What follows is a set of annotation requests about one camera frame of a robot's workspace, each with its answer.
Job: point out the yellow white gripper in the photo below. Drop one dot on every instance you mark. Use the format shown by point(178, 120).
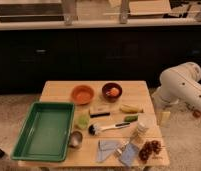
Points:
point(163, 117)

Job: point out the white dish brush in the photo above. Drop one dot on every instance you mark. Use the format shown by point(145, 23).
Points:
point(95, 129)

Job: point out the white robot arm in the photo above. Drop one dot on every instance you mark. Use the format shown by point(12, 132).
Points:
point(177, 83)

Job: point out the wooden block brush black bristles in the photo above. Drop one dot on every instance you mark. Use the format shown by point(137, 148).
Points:
point(98, 111)

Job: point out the green plastic tray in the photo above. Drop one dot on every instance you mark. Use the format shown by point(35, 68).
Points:
point(45, 133)

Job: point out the white jar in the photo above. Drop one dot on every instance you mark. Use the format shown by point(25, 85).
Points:
point(140, 130)

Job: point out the bottles on floor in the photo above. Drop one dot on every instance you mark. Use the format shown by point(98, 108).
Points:
point(198, 113)

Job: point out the brown grape bunch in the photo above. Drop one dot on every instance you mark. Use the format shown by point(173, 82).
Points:
point(148, 148)

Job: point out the small green vegetable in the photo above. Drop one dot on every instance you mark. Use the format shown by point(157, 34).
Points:
point(131, 118)

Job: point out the yellow banana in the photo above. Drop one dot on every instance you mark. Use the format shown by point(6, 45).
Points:
point(130, 109)

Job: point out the blue sponge scraper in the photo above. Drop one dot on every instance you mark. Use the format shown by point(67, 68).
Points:
point(127, 153)

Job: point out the wooden table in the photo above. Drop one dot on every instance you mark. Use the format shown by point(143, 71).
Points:
point(135, 93)

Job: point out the orange ball in bowl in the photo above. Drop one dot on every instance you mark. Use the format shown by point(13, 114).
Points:
point(113, 92)

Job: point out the dark brown bowl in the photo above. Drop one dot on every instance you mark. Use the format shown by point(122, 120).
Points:
point(105, 91)

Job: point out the blue folded cloth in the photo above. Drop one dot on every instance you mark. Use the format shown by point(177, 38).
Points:
point(105, 149)

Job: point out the light green cup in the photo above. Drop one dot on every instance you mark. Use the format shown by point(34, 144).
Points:
point(82, 122)

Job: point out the orange bowl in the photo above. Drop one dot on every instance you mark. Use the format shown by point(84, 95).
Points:
point(82, 94)

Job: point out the metal cup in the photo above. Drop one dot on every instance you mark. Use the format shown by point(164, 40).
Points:
point(76, 139)

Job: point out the dark cabinet counter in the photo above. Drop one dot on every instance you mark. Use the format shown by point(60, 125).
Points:
point(33, 53)

